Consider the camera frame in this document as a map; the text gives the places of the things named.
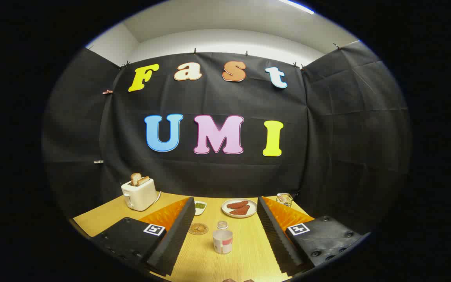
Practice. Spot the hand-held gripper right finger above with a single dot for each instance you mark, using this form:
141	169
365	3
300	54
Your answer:
276	235

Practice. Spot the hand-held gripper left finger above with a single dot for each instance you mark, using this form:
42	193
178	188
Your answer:
176	235

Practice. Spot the round cork coaster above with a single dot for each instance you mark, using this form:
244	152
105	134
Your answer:
198	228

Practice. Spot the clear juice bottle pink label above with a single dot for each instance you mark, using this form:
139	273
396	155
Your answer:
222	241

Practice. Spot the wooden table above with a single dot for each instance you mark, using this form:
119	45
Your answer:
245	243

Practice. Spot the white round plate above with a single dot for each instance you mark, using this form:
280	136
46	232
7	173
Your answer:
252	207

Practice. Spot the white divided seed dish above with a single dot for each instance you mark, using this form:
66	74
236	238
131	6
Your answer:
200	206

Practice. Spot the brown sausage piece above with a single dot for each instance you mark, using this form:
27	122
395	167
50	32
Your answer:
241	211
237	204

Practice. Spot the white toaster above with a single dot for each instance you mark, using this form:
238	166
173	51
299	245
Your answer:
141	194

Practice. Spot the toast slice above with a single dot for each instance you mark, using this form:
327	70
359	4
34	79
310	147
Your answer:
144	180
134	178

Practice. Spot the black backdrop cloth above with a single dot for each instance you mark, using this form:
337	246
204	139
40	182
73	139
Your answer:
210	98

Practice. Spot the pink cloth clip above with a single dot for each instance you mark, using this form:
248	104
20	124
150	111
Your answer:
107	92

